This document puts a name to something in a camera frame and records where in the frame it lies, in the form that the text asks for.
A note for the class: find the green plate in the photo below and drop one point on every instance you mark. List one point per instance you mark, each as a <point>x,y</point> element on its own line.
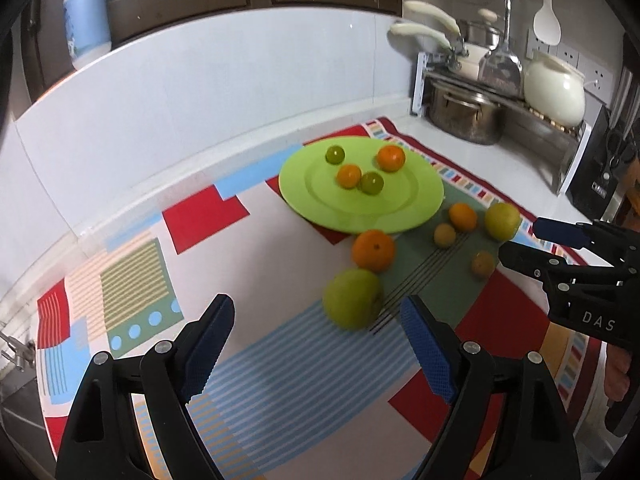
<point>325,202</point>

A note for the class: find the white wall sockets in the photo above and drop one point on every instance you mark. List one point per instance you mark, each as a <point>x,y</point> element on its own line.
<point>595,72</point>

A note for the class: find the large orange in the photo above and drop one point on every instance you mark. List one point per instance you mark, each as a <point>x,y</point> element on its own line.
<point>373,251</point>

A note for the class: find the small yellow fruit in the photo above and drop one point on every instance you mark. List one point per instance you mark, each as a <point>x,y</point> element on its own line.
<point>444,235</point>
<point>483,264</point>

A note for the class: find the white rice paddle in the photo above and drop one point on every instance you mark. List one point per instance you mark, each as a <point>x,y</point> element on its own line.
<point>546,22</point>

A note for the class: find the steel stock pot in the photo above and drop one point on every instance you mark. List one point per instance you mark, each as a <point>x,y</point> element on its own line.
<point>465,112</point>

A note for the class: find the metal tap fitting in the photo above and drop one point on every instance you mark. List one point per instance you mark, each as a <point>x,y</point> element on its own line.
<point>17,350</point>

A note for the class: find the large green apple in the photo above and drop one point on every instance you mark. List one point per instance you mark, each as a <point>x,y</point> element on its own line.
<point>350,300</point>

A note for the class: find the metal kitchen rack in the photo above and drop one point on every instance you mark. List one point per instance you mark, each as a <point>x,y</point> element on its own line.
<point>550,142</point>

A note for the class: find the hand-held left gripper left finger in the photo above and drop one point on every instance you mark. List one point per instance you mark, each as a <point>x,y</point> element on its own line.
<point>207,347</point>

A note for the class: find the yellow-green lemon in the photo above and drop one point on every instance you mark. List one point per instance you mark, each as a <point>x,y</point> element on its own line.
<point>502,221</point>

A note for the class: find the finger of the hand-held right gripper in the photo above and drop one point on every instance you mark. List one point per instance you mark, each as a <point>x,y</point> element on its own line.
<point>557,232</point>
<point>525,259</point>

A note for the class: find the blue and white bottle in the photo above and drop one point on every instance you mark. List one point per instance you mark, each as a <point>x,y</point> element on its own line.
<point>87,20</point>

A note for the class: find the white ceramic pot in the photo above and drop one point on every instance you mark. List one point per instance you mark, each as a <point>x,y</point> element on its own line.
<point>552,92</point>

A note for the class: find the steel spatula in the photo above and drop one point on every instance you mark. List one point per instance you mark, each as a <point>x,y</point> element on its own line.
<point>500,70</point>

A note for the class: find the medium orange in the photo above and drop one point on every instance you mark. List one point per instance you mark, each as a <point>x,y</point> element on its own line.
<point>391,158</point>
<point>462,216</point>

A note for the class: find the small green fruit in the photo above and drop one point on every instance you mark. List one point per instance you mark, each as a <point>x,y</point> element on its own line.
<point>371,183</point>
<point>335,154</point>

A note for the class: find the person's right hand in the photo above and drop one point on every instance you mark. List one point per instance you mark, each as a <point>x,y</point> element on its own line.
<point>617,372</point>

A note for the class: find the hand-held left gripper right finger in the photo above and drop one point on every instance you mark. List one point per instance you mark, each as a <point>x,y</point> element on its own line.
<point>429,355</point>

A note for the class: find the colourful patterned table mat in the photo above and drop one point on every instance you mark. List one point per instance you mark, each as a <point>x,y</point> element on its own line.
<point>285,270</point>

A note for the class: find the black scissors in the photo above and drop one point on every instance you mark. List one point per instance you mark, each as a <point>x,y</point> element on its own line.
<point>620,152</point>

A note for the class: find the small orange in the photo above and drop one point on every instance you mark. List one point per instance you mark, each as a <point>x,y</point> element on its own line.
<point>348,175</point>

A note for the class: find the black knife block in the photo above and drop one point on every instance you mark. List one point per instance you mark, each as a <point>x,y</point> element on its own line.
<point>597,170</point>

